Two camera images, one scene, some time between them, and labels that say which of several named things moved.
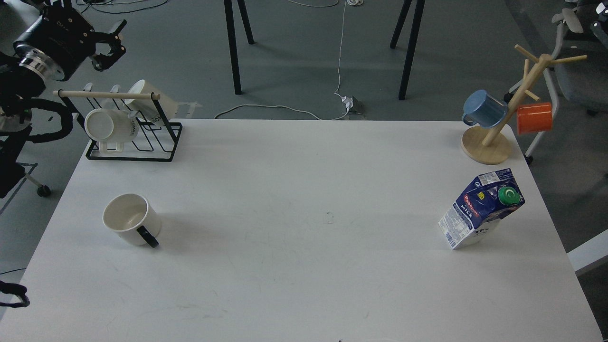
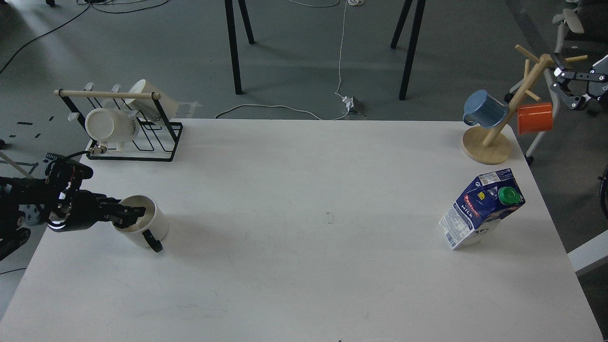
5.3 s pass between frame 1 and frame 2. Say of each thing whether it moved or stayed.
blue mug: stayed
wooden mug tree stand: stayed
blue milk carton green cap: stayed
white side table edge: stayed
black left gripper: moved
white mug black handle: moved
